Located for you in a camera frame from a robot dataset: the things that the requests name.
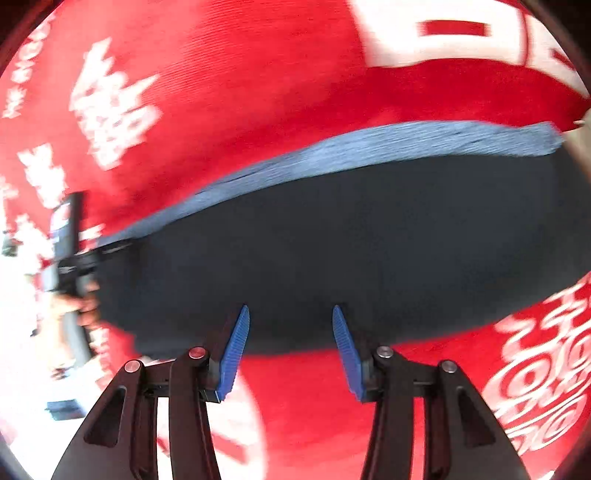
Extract dark navy pants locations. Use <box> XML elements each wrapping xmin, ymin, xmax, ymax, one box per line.
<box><xmin>95</xmin><ymin>121</ymin><xmax>591</xmax><ymax>358</ymax></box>

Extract dark blue object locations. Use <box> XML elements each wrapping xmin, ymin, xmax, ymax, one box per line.
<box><xmin>45</xmin><ymin>401</ymin><xmax>84</xmax><ymax>422</ymax></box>

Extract red printed blanket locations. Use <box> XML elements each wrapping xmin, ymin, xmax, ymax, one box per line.
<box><xmin>0</xmin><ymin>0</ymin><xmax>591</xmax><ymax>480</ymax></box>

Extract person's left hand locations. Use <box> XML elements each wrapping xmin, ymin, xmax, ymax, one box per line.
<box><xmin>55</xmin><ymin>281</ymin><xmax>102</xmax><ymax>329</ymax></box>

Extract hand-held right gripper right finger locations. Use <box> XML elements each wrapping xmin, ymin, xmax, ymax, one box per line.
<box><xmin>331</xmin><ymin>305</ymin><xmax>532</xmax><ymax>480</ymax></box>

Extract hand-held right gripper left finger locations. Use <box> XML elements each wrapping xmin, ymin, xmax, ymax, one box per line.
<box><xmin>51</xmin><ymin>305</ymin><xmax>252</xmax><ymax>480</ymax></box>

